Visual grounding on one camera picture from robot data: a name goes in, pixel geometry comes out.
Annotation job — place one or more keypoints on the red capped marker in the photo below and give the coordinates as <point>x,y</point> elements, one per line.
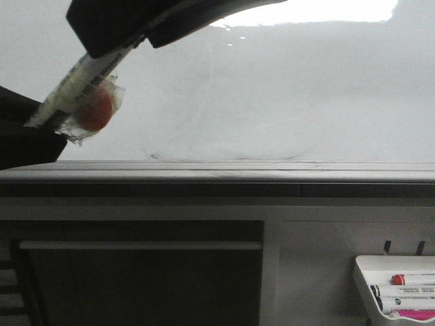
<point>411,279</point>

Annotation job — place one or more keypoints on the black capped marker upper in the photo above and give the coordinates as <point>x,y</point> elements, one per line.
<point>402,291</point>

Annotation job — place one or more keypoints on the pink eraser block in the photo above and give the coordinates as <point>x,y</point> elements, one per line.
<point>419,315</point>

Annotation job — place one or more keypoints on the black hook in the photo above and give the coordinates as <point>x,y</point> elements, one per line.
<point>387,247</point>
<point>420,248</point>

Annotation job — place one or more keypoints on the black capped marker lower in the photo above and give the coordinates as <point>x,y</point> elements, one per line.
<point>389,304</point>

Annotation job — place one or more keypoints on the black left hook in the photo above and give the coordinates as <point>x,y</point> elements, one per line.
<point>387,247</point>

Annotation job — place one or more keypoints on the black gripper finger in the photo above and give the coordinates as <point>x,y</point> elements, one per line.
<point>106,26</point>
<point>22,146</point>

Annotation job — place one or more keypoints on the white marker holder tray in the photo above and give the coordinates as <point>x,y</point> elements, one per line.
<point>378,270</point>

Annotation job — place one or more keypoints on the grey whiteboard ledge tray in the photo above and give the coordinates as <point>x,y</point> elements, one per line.
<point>303,179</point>

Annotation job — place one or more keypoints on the black right hook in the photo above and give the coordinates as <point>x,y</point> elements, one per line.
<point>420,248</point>

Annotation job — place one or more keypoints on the black capped marker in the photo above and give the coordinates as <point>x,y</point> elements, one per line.
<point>402,291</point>
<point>389,304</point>

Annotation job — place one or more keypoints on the white black whiteboard marker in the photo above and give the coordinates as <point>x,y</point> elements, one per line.
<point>81,80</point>

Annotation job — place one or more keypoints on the white horizontal bar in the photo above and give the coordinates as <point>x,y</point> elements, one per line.
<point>141,245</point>

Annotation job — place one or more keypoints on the red magnet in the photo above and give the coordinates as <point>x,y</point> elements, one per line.
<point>95,112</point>

